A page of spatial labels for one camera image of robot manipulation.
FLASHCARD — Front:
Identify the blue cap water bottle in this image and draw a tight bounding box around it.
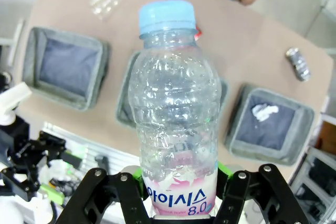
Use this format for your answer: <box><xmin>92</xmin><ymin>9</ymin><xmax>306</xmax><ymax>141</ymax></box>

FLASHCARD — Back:
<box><xmin>128</xmin><ymin>0</ymin><xmax>223</xmax><ymax>217</ymax></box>

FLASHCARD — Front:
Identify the silver black drink can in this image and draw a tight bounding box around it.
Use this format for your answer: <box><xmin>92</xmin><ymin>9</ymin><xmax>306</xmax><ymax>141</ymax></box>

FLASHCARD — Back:
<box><xmin>285</xmin><ymin>47</ymin><xmax>312</xmax><ymax>82</ymax></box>

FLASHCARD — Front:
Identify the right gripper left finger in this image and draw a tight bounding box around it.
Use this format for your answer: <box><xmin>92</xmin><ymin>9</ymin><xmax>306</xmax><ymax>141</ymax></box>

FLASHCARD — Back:
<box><xmin>56</xmin><ymin>165</ymin><xmax>152</xmax><ymax>224</ymax></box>

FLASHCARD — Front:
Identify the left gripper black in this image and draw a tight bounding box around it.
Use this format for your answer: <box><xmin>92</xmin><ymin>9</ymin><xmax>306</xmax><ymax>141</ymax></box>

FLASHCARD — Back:
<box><xmin>0</xmin><ymin>118</ymin><xmax>67</xmax><ymax>206</ymax></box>

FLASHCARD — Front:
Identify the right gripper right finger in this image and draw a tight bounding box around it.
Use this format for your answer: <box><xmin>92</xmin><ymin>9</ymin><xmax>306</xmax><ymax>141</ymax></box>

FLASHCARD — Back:
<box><xmin>214</xmin><ymin>162</ymin><xmax>311</xmax><ymax>224</ymax></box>

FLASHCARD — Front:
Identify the metal shelf rack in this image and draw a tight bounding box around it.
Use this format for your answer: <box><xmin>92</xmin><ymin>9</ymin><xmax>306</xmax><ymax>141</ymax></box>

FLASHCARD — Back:
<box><xmin>288</xmin><ymin>110</ymin><xmax>336</xmax><ymax>224</ymax></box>

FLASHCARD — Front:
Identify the crumpled white tissue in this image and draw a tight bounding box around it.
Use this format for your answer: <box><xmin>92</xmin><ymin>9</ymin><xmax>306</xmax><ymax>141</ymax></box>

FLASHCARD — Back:
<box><xmin>251</xmin><ymin>103</ymin><xmax>279</xmax><ymax>123</ymax></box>

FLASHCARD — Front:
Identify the crushed clear plastic bottle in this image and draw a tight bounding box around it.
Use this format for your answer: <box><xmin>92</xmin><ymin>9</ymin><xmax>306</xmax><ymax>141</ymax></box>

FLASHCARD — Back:
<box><xmin>88</xmin><ymin>0</ymin><xmax>124</xmax><ymax>20</ymax></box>

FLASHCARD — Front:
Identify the grey felt basket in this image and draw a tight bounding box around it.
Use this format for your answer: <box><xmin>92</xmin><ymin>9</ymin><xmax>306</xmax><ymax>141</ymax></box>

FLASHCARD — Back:
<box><xmin>115</xmin><ymin>50</ymin><xmax>229</xmax><ymax>131</ymax></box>
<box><xmin>22</xmin><ymin>26</ymin><xmax>111</xmax><ymax>112</ymax></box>
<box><xmin>224</xmin><ymin>83</ymin><xmax>315</xmax><ymax>166</ymax></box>

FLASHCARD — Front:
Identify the brown cardboard box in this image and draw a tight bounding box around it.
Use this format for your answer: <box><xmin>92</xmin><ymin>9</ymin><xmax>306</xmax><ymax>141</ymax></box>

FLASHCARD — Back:
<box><xmin>316</xmin><ymin>120</ymin><xmax>336</xmax><ymax>156</ymax></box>

